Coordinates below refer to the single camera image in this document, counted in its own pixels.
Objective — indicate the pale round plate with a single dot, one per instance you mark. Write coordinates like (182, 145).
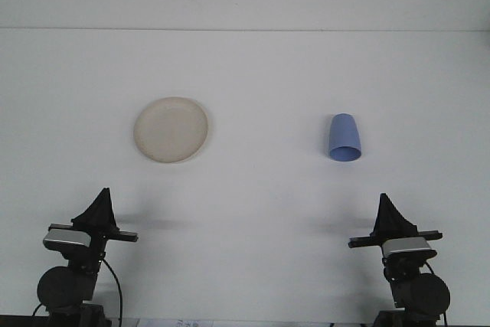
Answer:
(170, 129)

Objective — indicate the arm grey camera box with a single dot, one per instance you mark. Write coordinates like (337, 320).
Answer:
(407, 246)
(67, 238)

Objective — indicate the pale blue cup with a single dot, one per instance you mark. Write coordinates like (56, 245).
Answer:
(344, 137)

